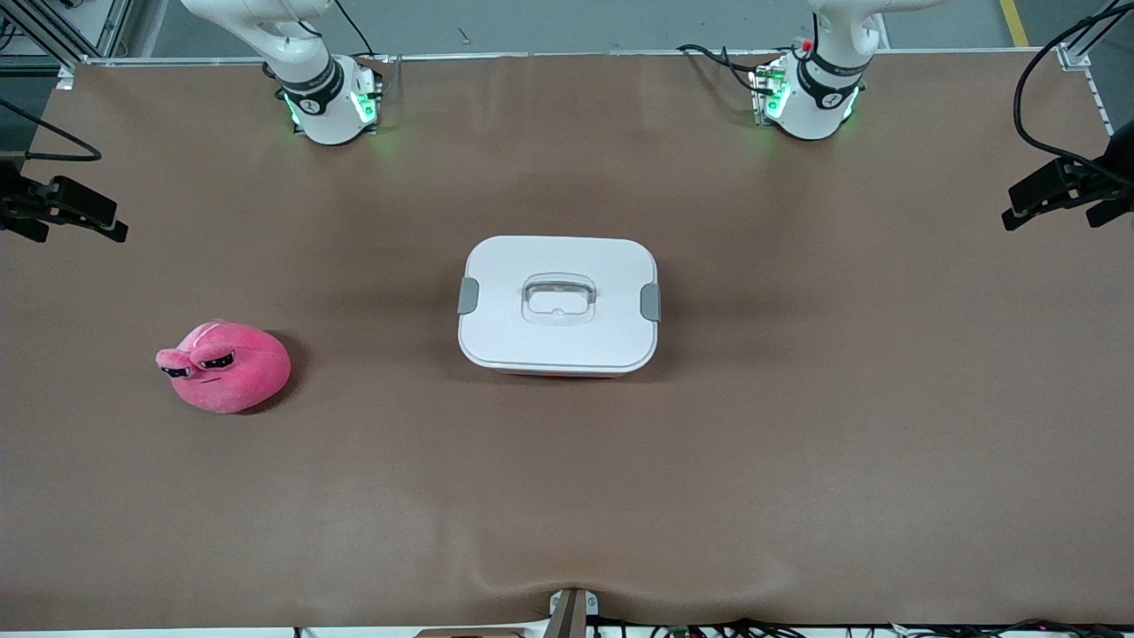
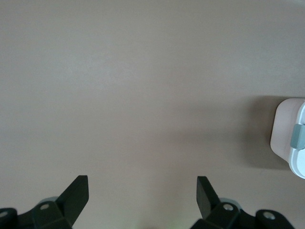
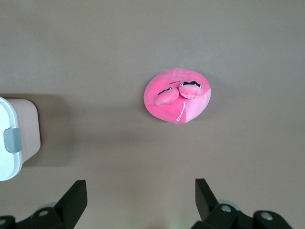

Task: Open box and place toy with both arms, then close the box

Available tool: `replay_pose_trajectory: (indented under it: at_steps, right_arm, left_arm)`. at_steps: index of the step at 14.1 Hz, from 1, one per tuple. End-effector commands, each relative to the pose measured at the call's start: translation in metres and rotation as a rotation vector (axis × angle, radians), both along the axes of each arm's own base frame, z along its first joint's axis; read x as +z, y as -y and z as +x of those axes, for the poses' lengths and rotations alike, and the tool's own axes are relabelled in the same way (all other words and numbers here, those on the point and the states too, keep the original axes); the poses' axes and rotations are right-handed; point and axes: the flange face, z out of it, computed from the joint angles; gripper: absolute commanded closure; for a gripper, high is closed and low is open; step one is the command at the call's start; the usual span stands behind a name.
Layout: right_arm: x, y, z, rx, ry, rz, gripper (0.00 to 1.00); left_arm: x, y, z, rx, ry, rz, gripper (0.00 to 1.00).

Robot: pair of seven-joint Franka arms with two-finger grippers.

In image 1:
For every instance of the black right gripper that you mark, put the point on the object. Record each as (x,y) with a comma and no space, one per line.
(27,203)

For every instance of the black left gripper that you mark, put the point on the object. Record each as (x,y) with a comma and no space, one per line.
(1101,180)

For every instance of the pink plush toy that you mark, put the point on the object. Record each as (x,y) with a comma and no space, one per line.
(239,372)

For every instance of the white plastic box lid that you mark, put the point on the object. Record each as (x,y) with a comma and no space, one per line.
(514,337)

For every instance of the pink plastic box base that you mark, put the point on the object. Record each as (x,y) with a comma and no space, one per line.
(558,375)

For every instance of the grey lid latch clip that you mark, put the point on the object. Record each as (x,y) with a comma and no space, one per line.
(651,303)
(468,297)

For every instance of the flat wooden board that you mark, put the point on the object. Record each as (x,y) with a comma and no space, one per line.
(469,634)

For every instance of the aluminium frame profile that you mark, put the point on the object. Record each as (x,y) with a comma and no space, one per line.
(89,27)
(1074,55)

